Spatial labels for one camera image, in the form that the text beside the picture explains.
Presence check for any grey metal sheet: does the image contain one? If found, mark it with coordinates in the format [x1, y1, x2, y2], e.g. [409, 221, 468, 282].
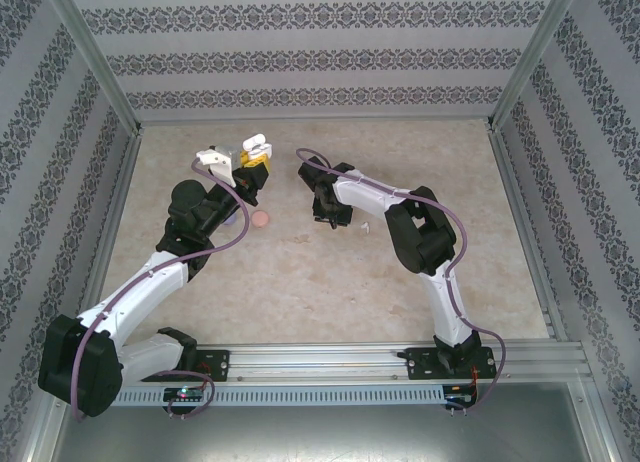
[22, 381, 619, 462]

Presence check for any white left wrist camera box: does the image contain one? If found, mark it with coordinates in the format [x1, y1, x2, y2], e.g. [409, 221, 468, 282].
[194, 144, 244, 189]

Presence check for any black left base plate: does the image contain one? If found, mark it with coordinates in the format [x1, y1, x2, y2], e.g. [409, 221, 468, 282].
[194, 349, 232, 383]

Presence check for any aluminium side rail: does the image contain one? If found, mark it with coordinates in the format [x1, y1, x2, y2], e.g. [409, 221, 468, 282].
[67, 124, 146, 347]
[487, 121, 571, 343]

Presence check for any aluminium frame post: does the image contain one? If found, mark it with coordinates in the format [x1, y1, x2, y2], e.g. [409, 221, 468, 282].
[39, 0, 144, 136]
[484, 0, 587, 133]

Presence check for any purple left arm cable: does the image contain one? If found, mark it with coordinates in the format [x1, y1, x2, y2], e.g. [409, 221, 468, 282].
[72, 159, 251, 423]

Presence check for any slotted grey cable duct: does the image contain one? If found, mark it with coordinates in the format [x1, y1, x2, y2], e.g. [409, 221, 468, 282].
[112, 385, 446, 406]

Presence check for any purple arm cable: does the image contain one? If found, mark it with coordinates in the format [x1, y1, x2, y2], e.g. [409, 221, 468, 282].
[295, 148, 509, 418]
[72, 159, 251, 423]

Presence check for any aluminium mounting rail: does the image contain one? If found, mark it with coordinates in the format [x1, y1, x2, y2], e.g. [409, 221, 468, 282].
[48, 344, 586, 383]

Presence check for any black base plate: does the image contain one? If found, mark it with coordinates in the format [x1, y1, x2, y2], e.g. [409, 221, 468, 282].
[194, 349, 232, 383]
[405, 346, 499, 382]

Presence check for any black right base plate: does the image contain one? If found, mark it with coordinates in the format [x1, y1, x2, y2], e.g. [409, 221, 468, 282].
[405, 346, 499, 382]

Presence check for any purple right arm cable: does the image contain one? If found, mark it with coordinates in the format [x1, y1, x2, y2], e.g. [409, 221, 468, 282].
[295, 148, 509, 418]

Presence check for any right controller circuit board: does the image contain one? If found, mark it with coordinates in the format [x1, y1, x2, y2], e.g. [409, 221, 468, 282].
[443, 385, 477, 409]

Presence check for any left controller circuit board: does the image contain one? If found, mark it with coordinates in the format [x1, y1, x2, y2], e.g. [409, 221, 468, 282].
[163, 386, 206, 402]

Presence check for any controller circuit board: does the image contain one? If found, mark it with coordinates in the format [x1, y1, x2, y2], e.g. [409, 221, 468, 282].
[163, 386, 206, 402]
[443, 385, 477, 409]

